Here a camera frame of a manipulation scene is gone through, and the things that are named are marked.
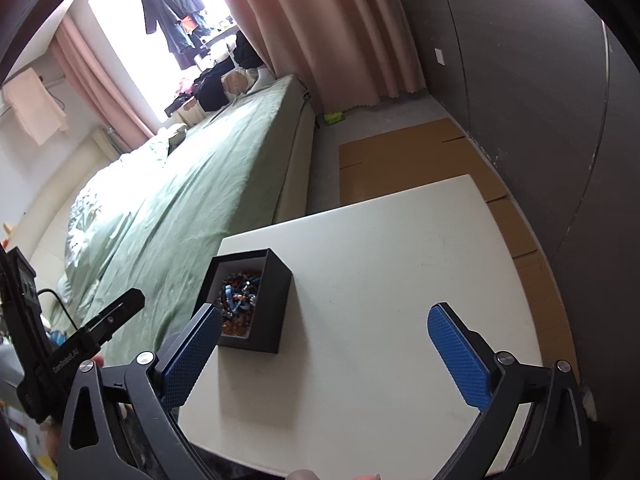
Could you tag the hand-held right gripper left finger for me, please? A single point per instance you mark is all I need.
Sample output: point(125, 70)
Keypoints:
point(192, 355)

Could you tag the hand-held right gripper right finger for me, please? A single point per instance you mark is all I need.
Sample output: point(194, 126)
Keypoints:
point(460, 355)

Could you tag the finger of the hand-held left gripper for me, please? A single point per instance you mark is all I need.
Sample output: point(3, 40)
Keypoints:
point(117, 312)

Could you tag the black jewelry box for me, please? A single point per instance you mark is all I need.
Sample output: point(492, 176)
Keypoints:
point(270, 305)

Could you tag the white patterned quilt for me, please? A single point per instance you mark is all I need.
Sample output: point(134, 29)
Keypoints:
point(115, 185)

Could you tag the bed with green blanket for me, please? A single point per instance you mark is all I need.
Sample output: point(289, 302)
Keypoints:
point(200, 175)

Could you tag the flat brown cardboard sheet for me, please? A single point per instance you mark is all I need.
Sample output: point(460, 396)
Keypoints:
point(400, 160)

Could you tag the hanging pink towel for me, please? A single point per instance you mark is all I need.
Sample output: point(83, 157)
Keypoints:
point(35, 105)

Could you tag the narrow pink curtain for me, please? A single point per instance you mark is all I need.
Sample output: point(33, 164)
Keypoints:
point(100, 85)

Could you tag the pile of dark clothes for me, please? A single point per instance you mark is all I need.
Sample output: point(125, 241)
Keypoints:
point(215, 85)

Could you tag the small green packet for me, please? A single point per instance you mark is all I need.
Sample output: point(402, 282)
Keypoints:
point(334, 118)

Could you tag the hanging dark clothes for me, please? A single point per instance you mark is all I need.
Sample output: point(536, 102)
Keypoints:
point(170, 10)

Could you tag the wide pink curtain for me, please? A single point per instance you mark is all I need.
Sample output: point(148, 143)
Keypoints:
point(325, 35)

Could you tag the white wall socket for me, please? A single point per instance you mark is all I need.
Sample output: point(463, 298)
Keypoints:
point(439, 57)

